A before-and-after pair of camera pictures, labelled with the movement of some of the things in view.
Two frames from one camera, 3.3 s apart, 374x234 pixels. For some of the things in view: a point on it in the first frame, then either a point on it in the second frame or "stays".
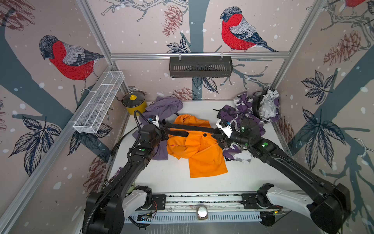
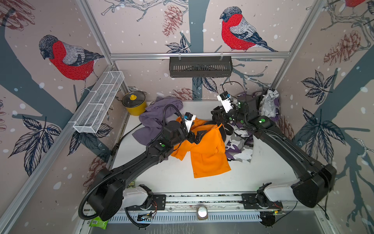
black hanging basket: x=200 y=67 stays
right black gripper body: x=237 y=137 → x=234 y=115
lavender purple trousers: x=164 y=105 stays
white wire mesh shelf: x=88 y=119 stays
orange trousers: x=205 y=155 stays
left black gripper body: x=159 y=136 → x=182 y=135
